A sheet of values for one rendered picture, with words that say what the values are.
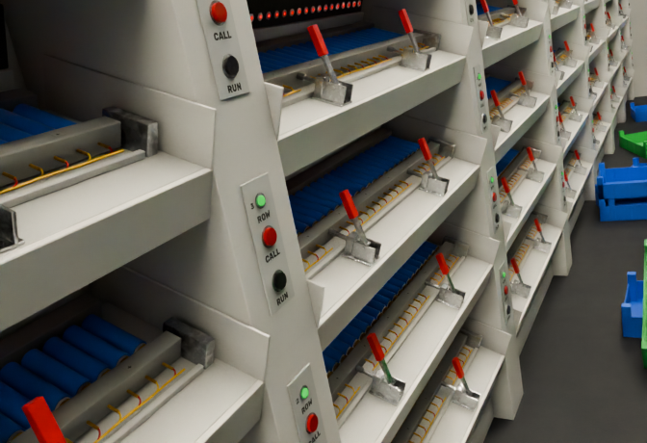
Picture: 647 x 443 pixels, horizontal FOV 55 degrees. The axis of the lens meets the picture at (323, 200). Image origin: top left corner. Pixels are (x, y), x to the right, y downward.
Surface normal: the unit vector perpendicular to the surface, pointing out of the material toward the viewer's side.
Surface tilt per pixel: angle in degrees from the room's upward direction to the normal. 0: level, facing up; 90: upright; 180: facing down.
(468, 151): 90
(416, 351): 21
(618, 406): 0
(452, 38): 90
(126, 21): 90
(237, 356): 90
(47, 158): 111
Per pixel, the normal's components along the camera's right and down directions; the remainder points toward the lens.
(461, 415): 0.14, -0.89
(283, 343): 0.86, -0.03
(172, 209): 0.87, 0.32
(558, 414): -0.19, -0.95
